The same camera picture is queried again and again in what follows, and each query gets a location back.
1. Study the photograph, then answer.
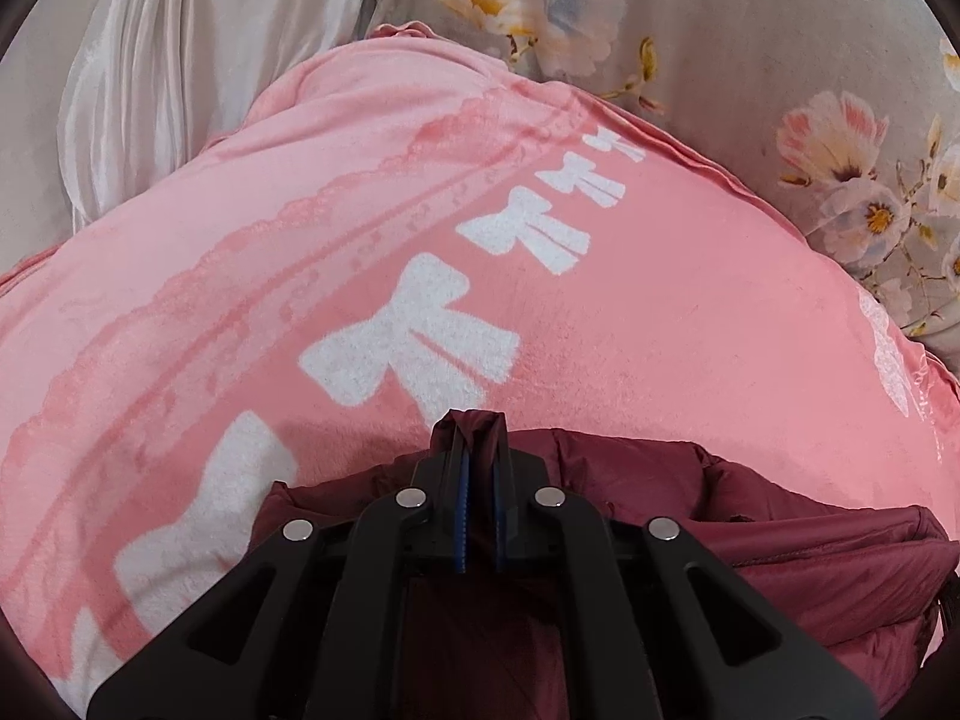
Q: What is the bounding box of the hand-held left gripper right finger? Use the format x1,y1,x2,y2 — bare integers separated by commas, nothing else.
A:
487,411,878,720

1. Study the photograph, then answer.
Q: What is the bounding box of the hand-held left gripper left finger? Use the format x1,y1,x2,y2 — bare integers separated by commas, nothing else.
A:
86,409,470,720

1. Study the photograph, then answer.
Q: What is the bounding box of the maroon puffer jacket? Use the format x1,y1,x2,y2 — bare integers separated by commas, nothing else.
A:
247,406,960,720

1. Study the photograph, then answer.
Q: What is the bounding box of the pink blanket with white bows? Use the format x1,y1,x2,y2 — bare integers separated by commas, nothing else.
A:
0,22,960,720

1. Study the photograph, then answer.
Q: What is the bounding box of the grey floral bed sheet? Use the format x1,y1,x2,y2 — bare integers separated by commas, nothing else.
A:
371,0,960,361

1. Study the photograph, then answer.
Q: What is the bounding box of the white satin cloth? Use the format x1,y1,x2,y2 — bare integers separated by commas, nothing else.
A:
56,0,383,226

